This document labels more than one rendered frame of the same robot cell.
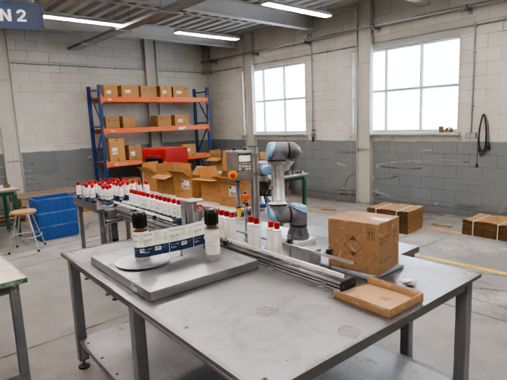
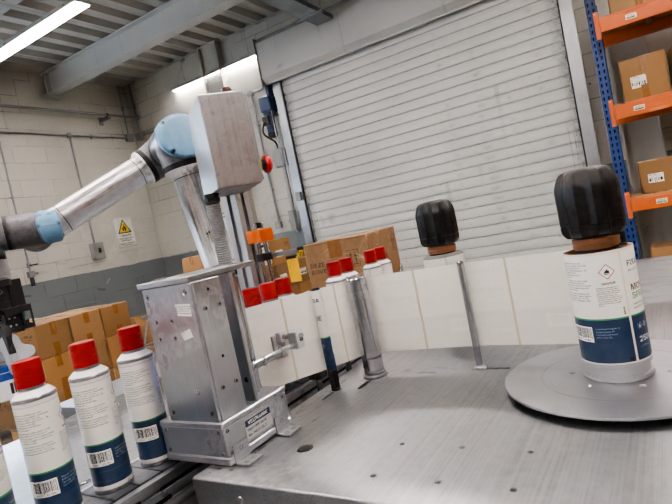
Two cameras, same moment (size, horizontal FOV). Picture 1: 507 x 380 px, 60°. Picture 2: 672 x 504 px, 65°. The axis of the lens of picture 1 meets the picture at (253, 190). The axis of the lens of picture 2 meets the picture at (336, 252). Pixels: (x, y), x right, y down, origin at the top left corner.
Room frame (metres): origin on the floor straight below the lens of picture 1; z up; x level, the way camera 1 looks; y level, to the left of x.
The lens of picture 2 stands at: (2.98, 1.23, 1.17)
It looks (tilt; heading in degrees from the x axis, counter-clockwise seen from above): 3 degrees down; 252
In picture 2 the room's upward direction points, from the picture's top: 12 degrees counter-clockwise
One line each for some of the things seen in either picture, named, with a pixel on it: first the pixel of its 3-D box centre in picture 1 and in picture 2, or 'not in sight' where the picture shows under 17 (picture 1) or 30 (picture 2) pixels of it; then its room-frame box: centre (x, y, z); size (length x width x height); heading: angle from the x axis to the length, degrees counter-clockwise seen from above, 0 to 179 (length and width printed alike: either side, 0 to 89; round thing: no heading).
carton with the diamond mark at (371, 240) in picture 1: (363, 240); (357, 271); (2.32, -0.59, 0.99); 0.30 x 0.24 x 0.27; 47
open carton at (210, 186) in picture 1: (219, 183); not in sight; (4.93, 0.39, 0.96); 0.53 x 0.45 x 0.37; 133
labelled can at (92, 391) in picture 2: not in sight; (98, 414); (3.11, 0.43, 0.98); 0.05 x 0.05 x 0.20
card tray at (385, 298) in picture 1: (377, 295); not in sight; (1.89, -0.55, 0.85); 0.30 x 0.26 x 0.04; 39
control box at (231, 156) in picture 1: (240, 165); (224, 147); (2.81, 0.08, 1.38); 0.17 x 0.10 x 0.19; 94
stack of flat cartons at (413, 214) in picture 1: (394, 217); not in sight; (6.33, -2.08, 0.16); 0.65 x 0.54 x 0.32; 46
